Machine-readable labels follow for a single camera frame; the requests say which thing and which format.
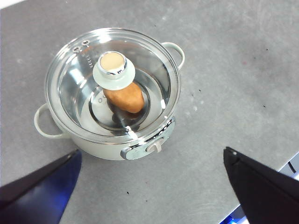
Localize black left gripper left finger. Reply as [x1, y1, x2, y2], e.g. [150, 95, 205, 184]
[0, 149, 82, 224]

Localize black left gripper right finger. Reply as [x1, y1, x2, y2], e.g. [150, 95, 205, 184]
[223, 146, 299, 224]

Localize brown potato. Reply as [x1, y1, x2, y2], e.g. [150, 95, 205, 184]
[103, 82, 145, 114]

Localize glass lid with green knob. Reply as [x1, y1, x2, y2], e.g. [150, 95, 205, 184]
[45, 27, 182, 144]

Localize pale green electric pot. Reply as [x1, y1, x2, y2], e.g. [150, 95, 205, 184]
[34, 27, 185, 161]

